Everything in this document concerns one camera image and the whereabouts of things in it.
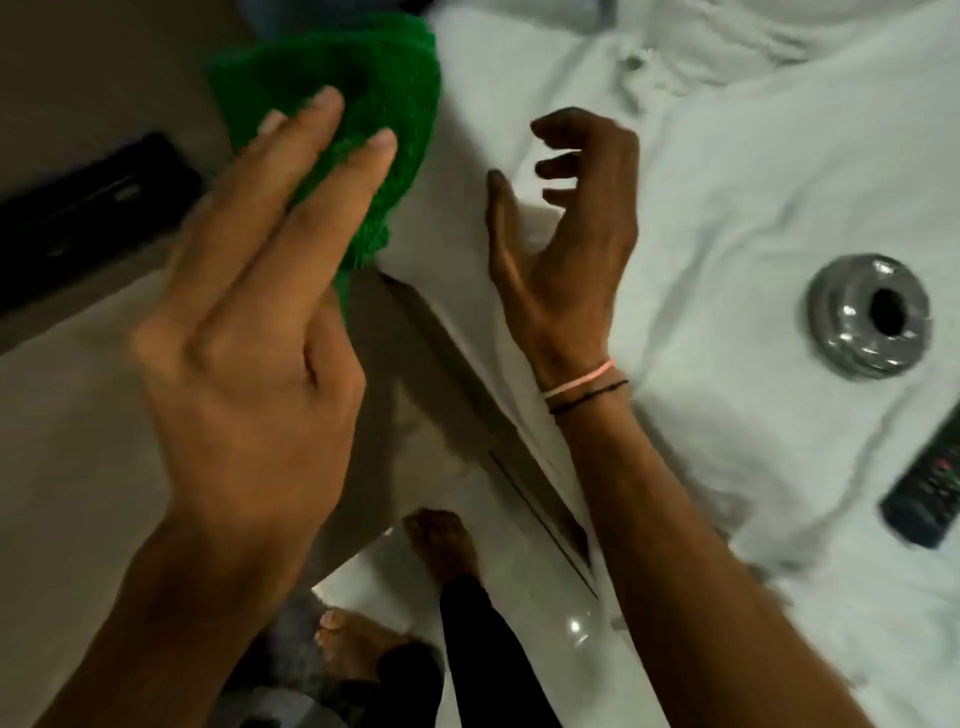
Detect person's right hand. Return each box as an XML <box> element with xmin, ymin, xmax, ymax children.
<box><xmin>486</xmin><ymin>107</ymin><xmax>641</xmax><ymax>393</ymax></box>

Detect person's left hand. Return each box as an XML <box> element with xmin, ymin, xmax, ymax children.
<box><xmin>129</xmin><ymin>86</ymin><xmax>400</xmax><ymax>594</ymax></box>

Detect green knitted cloth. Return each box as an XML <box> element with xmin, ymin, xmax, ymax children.
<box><xmin>208</xmin><ymin>13</ymin><xmax>442</xmax><ymax>331</ymax></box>

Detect person's right forearm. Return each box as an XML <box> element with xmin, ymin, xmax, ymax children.
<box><xmin>543</xmin><ymin>371</ymin><xmax>882</xmax><ymax>728</ymax></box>

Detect person's left forearm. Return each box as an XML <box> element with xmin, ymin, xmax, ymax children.
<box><xmin>33</xmin><ymin>517</ymin><xmax>309</xmax><ymax>728</ymax></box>

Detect beige bed base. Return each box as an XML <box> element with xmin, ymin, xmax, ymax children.
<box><xmin>375</xmin><ymin>270</ymin><xmax>601</xmax><ymax>594</ymax></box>

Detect white bed sheet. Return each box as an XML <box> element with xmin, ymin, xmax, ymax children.
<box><xmin>375</xmin><ymin>0</ymin><xmax>960</xmax><ymax>728</ymax></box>

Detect black flat box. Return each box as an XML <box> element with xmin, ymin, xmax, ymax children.
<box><xmin>0</xmin><ymin>131</ymin><xmax>207</xmax><ymax>320</ymax></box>

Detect person's right foot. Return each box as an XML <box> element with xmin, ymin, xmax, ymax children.
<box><xmin>405</xmin><ymin>508</ymin><xmax>483</xmax><ymax>601</ymax></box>

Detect person's foot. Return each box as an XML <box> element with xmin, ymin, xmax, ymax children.
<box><xmin>318</xmin><ymin>607</ymin><xmax>421</xmax><ymax>699</ymax></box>
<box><xmin>405</xmin><ymin>508</ymin><xmax>483</xmax><ymax>601</ymax></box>

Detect white paper sheet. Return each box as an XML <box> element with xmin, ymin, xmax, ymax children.
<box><xmin>311</xmin><ymin>525</ymin><xmax>451</xmax><ymax>646</ymax></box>

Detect person's left foot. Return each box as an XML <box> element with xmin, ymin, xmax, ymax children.
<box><xmin>318</xmin><ymin>607</ymin><xmax>421</xmax><ymax>699</ymax></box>

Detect round silver metal ashtray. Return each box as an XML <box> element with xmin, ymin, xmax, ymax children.
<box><xmin>806</xmin><ymin>253</ymin><xmax>935</xmax><ymax>380</ymax></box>

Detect black trousers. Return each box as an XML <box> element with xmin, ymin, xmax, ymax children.
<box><xmin>378</xmin><ymin>576</ymin><xmax>500</xmax><ymax>728</ymax></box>

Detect black remote control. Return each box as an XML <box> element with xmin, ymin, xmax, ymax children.
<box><xmin>879</xmin><ymin>405</ymin><xmax>960</xmax><ymax>550</ymax></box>

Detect pink thread bracelet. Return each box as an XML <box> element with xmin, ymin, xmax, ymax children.
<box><xmin>541</xmin><ymin>360</ymin><xmax>616</xmax><ymax>399</ymax></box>

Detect black thread bracelet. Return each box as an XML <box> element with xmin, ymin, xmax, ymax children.
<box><xmin>547</xmin><ymin>378</ymin><xmax>631</xmax><ymax>416</ymax></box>

